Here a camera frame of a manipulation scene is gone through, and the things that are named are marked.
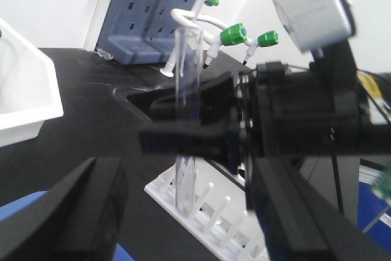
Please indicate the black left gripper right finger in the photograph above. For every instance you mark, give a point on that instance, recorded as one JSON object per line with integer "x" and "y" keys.
{"x": 298, "y": 223}

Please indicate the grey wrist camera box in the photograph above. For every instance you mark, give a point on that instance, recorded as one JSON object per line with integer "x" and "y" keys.
{"x": 313, "y": 24}

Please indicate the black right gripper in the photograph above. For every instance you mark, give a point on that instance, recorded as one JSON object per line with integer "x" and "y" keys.
{"x": 329, "y": 109}

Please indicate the white test tube rack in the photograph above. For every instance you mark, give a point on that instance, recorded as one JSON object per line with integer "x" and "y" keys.
{"x": 221, "y": 223}

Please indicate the right white storage bin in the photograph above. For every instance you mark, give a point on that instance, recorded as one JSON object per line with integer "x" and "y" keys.
{"x": 29, "y": 88}

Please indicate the black lab sink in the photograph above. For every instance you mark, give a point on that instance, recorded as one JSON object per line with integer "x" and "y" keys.
{"x": 155, "y": 103}

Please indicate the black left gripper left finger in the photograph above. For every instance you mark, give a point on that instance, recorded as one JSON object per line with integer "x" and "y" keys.
{"x": 79, "y": 218}

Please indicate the clear glass test tube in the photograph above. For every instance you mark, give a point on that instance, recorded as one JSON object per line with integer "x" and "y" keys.
{"x": 188, "y": 65}

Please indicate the blue-grey pegboard drying rack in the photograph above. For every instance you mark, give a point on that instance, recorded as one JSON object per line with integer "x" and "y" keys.
{"x": 139, "y": 31}

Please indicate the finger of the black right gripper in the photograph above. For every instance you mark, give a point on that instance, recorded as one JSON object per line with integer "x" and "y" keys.
{"x": 186, "y": 138}

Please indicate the blue lab bench cabinet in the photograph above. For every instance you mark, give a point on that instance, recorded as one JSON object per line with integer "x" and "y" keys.
{"x": 373, "y": 215}

